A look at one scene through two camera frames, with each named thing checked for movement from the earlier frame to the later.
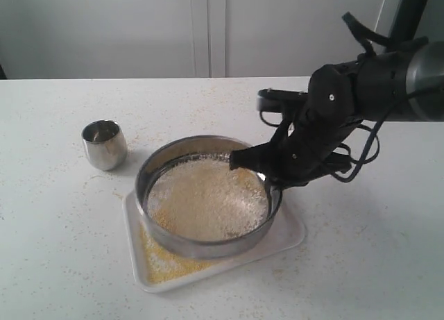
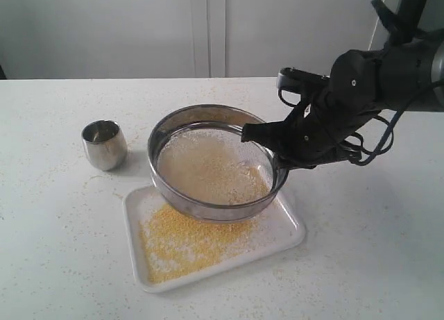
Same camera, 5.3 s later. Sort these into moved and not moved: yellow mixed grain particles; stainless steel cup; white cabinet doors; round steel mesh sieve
Moved: yellow mixed grain particles; round steel mesh sieve
Not moved: white cabinet doors; stainless steel cup
